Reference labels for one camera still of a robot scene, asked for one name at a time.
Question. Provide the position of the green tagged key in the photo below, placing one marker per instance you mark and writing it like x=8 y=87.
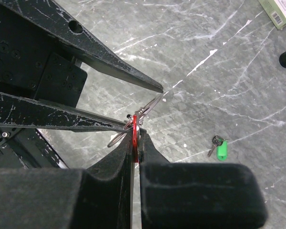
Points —
x=219 y=145

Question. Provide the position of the wire keyring with keys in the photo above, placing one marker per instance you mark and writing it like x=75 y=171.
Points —
x=140 y=114

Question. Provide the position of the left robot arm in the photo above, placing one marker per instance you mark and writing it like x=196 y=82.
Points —
x=42 y=48

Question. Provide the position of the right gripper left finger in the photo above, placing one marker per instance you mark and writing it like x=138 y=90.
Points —
x=38 y=191

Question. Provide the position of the white green staples box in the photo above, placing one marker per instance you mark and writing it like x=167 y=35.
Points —
x=276 y=10

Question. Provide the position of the red tagged key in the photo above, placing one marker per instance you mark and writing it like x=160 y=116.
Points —
x=136 y=137

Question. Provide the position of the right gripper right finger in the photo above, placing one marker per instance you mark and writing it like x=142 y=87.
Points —
x=197 y=195

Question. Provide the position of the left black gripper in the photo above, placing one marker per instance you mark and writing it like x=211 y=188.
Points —
x=32 y=65

